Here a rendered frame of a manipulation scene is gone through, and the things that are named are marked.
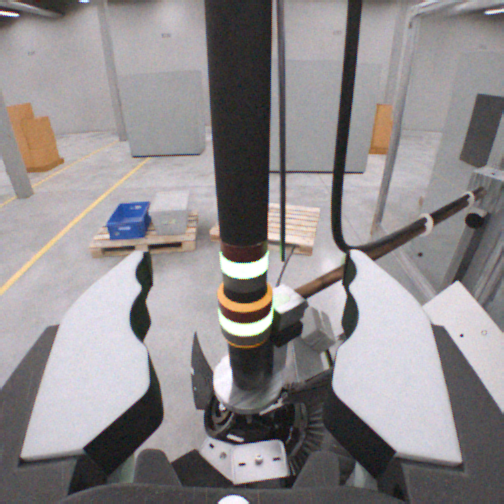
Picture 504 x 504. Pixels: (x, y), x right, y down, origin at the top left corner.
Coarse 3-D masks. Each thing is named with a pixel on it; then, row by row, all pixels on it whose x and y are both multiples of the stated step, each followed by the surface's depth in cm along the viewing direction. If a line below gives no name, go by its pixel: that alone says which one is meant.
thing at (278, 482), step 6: (258, 480) 39; (264, 480) 39; (270, 480) 39; (276, 480) 39; (282, 480) 39; (288, 480) 39; (294, 480) 39; (234, 486) 39; (240, 486) 39; (246, 486) 38; (252, 486) 38; (258, 486) 38; (264, 486) 38; (270, 486) 38; (276, 486) 38; (282, 486) 38; (288, 486) 38
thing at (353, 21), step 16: (352, 0) 15; (352, 16) 16; (352, 32) 16; (352, 48) 17; (352, 64) 18; (352, 80) 18; (352, 96) 19; (336, 144) 21; (336, 160) 21; (336, 176) 22; (336, 192) 23; (464, 192) 46; (336, 208) 24; (448, 208) 41; (464, 208) 47; (336, 224) 25; (416, 224) 36; (432, 224) 37; (336, 240) 26; (384, 240) 32
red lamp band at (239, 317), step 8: (272, 296) 22; (272, 304) 22; (224, 312) 21; (232, 312) 21; (240, 312) 20; (248, 312) 20; (256, 312) 21; (264, 312) 21; (232, 320) 21; (240, 320) 21; (248, 320) 21; (256, 320) 21
